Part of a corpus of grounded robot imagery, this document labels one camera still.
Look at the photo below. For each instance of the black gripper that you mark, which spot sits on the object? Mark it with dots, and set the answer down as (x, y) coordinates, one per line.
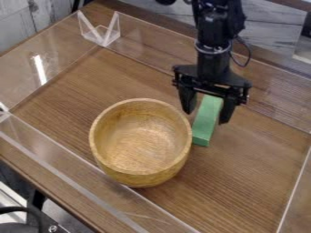
(223, 85)

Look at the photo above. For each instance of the black metal base plate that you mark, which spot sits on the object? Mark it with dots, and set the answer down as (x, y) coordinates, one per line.
(37, 218)

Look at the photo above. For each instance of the clear acrylic corner bracket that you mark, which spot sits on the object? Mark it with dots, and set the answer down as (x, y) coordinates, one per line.
(102, 35)

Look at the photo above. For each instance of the black table leg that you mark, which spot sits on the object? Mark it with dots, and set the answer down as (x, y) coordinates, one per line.
(38, 199)

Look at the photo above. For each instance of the clear acrylic front wall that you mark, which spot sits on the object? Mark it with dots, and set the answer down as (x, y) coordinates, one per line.
(107, 206)

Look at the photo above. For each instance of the brown wooden bowl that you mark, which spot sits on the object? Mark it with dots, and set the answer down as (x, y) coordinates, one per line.
(141, 140)

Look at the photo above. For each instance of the green rectangular block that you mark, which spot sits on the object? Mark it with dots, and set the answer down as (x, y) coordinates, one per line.
(206, 120)

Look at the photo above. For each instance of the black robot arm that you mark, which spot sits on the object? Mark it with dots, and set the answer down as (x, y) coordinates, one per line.
(219, 21)

